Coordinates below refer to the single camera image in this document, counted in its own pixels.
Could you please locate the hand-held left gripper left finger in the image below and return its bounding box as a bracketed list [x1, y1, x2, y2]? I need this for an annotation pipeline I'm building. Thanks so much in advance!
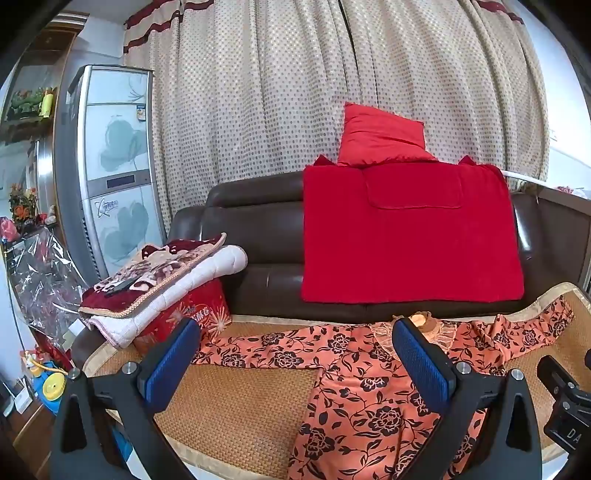
[51, 316, 204, 480]

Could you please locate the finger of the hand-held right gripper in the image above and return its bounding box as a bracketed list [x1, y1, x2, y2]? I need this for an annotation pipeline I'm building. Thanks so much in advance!
[537, 354, 583, 403]

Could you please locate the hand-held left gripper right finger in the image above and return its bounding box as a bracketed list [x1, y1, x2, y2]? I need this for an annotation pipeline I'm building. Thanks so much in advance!
[392, 318, 543, 480]

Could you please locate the orange floral garment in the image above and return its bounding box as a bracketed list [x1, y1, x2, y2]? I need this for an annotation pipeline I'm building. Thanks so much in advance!
[191, 295, 575, 480]

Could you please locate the red printed cushion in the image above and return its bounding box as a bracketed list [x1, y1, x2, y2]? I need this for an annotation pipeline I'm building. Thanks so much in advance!
[133, 279, 233, 356]

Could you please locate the woven straw sofa mat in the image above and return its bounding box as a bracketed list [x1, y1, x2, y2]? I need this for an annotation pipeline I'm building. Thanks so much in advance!
[85, 281, 591, 480]

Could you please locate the black remote control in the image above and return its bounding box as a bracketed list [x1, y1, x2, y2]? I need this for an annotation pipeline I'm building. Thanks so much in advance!
[105, 277, 137, 296]

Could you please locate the folded floral quilt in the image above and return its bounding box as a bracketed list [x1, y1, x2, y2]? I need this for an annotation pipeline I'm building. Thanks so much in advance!
[78, 232, 249, 349]

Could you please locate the red blanket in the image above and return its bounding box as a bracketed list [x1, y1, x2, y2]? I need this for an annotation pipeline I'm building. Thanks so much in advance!
[300, 154, 526, 305]

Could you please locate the yellow and blue toy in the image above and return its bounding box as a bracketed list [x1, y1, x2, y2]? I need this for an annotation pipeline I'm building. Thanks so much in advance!
[21, 348, 70, 414]

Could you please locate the clear plastic wrap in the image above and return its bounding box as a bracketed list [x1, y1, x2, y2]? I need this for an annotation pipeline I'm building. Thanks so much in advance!
[4, 228, 100, 365]

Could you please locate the brown leather sofa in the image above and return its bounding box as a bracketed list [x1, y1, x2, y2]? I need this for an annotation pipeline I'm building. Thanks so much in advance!
[71, 171, 591, 365]

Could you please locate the white window ledge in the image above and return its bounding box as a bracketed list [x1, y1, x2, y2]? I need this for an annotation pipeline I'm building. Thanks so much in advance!
[501, 168, 591, 199]

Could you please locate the flower bouquet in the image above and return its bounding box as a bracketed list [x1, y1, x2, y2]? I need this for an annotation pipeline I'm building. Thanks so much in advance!
[8, 184, 40, 232]

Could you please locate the red pillow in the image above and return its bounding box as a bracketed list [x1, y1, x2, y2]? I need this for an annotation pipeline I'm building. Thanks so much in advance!
[337, 102, 439, 167]

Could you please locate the standing air conditioner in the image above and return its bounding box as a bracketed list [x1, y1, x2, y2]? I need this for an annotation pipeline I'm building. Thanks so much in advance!
[54, 65, 168, 282]

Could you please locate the beige dotted curtain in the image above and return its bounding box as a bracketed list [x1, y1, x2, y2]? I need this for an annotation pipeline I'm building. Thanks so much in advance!
[122, 0, 550, 232]

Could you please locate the green ornament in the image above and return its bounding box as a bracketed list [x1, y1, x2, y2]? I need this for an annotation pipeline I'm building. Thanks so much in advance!
[7, 88, 44, 121]

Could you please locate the wooden display cabinet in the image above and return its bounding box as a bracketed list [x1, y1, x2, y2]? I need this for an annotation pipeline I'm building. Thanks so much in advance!
[0, 11, 90, 222]

